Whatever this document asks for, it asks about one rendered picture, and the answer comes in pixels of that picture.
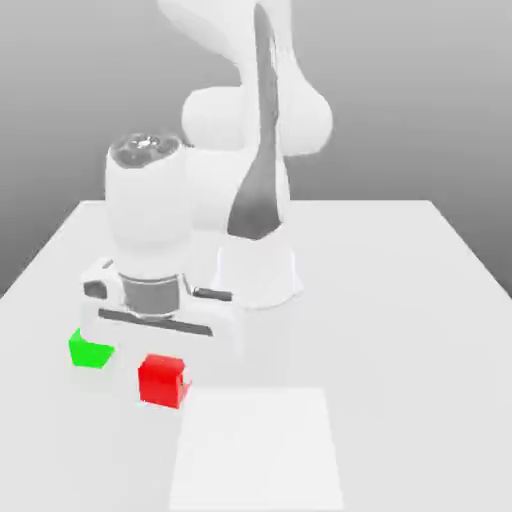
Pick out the small red cube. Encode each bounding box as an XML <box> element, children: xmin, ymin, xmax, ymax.
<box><xmin>137</xmin><ymin>353</ymin><xmax>193</xmax><ymax>411</ymax></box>

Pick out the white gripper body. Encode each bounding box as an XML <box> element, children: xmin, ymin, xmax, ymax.
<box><xmin>78</xmin><ymin>300</ymin><xmax>244</xmax><ymax>358</ymax></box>

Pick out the small green cube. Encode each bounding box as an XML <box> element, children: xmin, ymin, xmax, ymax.
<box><xmin>68</xmin><ymin>328</ymin><xmax>116</xmax><ymax>370</ymax></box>

